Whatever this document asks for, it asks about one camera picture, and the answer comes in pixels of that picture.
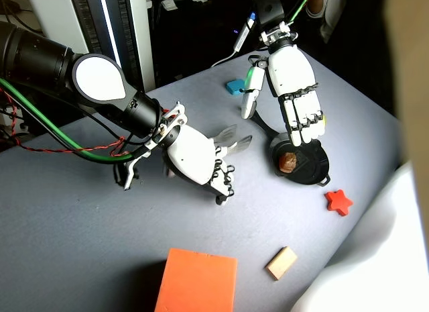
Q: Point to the large orange block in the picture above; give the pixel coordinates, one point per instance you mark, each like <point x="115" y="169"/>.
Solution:
<point x="197" y="282"/>

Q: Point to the wooden rectangular block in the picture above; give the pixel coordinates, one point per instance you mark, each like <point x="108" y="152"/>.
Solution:
<point x="281" y="263"/>

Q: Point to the grey table cloth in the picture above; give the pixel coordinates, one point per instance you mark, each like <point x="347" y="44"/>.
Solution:
<point x="83" y="241"/>

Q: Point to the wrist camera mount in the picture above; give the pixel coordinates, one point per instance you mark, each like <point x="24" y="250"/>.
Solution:
<point x="129" y="171"/>

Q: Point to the black cast iron pan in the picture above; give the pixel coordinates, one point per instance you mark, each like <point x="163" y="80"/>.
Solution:
<point x="311" y="164"/>

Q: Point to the white backdrop sheet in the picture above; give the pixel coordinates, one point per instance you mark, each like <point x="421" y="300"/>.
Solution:
<point x="375" y="258"/>

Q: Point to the white upright column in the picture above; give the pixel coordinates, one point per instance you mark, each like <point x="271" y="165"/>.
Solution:
<point x="67" y="16"/>

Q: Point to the beige upright panel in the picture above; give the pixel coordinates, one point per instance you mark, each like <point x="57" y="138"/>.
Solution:
<point x="412" y="74"/>

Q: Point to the brown toy meat chunk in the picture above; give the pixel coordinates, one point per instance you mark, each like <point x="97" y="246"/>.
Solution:
<point x="288" y="161"/>

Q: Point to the blue block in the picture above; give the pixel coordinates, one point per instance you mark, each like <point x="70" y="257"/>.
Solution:
<point x="235" y="87"/>

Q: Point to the white adapter stick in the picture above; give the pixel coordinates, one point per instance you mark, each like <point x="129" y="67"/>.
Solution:
<point x="244" y="33"/>

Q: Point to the yellow block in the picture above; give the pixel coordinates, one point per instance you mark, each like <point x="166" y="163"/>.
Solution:
<point x="324" y="124"/>

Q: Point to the person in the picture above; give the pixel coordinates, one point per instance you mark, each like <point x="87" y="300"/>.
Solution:
<point x="330" y="13"/>

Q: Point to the red star block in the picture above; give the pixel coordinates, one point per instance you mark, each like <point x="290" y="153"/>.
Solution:
<point x="338" y="202"/>

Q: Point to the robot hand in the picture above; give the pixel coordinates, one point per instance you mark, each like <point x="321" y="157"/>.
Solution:
<point x="291" y="70"/>
<point x="191" y="154"/>

